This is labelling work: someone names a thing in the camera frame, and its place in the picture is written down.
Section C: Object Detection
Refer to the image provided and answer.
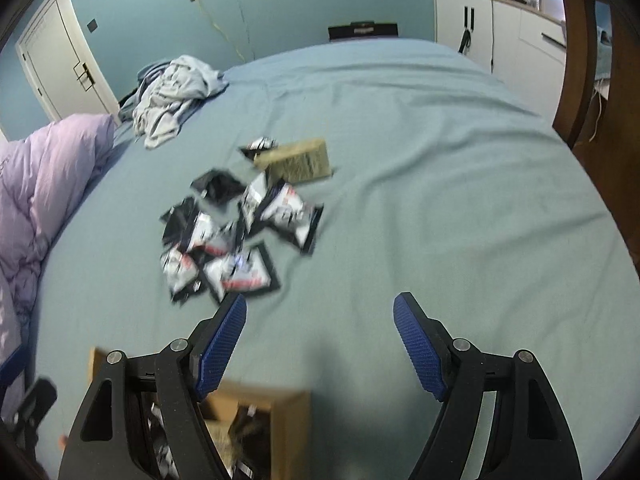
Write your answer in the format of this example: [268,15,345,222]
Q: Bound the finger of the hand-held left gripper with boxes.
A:
[17,377,58,418]
[0,357,27,391]

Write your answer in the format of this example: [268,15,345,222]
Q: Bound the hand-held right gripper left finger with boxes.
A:
[57,292,248,480]

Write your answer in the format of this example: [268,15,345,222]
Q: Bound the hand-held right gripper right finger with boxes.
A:
[392,291,583,480]

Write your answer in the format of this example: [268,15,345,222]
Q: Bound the pile of black white packets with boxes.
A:
[160,172,325,306]
[142,392,273,480]

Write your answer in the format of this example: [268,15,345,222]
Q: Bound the brown cardboard box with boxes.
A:
[89,347,312,480]

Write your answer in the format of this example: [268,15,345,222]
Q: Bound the black white snack packet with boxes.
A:
[190,167,246,206]
[239,136,278,158]

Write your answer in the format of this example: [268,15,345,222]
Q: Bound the tan snack packet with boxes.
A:
[254,138,334,181]

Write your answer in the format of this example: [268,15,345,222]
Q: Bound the bed with blue sheet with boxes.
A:
[30,37,640,480]

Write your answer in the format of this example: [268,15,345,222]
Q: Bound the purple duvet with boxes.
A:
[0,114,118,361]

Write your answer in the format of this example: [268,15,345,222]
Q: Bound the grey crumpled clothes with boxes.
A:
[131,55,230,150]

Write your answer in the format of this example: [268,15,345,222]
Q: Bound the brown wooden chair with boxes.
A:
[552,0,640,211]

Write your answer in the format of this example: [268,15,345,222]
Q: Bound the white low cabinet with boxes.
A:
[433,0,568,116]

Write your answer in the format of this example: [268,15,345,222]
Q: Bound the white door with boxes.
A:
[15,0,121,123]

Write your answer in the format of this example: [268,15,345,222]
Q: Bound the black bag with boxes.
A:
[328,21,400,42]

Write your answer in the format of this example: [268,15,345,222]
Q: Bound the black door handle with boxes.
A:
[74,62,96,92]

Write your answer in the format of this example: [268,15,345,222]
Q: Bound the black hanging strap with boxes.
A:
[457,7,476,56]

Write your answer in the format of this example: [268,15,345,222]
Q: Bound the yellow cable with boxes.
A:
[197,0,246,63]

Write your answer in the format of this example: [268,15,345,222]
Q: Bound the dark thin cable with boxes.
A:
[235,0,256,61]

